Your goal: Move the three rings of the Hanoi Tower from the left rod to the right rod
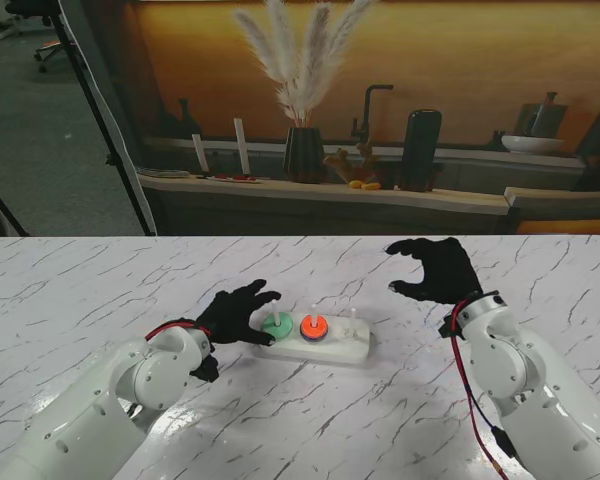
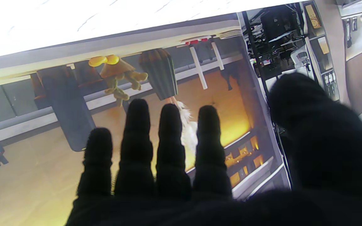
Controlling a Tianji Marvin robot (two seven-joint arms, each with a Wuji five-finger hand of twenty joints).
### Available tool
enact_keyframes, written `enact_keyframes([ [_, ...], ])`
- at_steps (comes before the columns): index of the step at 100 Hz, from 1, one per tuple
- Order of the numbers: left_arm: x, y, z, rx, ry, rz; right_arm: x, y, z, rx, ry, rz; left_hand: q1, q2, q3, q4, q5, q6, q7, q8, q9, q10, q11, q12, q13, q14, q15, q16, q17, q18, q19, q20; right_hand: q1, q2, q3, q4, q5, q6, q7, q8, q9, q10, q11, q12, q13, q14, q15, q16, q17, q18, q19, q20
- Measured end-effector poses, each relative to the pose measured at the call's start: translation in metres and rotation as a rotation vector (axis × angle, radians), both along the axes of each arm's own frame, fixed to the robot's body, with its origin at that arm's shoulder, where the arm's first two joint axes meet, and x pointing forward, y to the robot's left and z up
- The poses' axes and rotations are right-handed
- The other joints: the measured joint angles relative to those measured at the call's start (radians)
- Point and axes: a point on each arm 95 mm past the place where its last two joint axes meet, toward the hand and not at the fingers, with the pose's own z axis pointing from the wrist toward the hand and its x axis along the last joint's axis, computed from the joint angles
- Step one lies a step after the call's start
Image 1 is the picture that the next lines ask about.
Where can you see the printed kitchen backdrop banner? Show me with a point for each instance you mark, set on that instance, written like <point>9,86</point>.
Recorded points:
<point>430,50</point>

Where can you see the white desk frame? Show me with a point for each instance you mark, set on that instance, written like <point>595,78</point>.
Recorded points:
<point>0,36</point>

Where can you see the white Hanoi base with rods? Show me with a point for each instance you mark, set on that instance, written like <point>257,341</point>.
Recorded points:
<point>340,350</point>

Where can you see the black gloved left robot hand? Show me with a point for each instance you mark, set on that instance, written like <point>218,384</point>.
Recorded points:
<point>230,320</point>

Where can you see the black office chair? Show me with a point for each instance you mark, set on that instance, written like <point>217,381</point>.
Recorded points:
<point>47,50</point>

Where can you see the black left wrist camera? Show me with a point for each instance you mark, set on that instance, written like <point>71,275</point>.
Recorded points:
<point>205,370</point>

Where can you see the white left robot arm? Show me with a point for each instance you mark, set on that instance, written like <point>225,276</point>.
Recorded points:
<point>80,425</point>

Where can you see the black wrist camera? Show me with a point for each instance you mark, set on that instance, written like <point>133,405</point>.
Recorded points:
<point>205,370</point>
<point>448,330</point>

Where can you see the black backdrop stand pole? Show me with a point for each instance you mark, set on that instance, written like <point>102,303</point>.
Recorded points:
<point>111,160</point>

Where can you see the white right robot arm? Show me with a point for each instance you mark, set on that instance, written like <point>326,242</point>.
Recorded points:
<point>520,380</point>

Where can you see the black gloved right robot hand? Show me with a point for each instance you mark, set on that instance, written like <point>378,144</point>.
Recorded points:
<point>450,275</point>

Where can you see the black stand leg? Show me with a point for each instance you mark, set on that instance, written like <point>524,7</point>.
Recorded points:
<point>5,210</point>

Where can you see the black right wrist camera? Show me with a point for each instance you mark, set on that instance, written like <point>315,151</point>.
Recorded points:
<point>448,330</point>

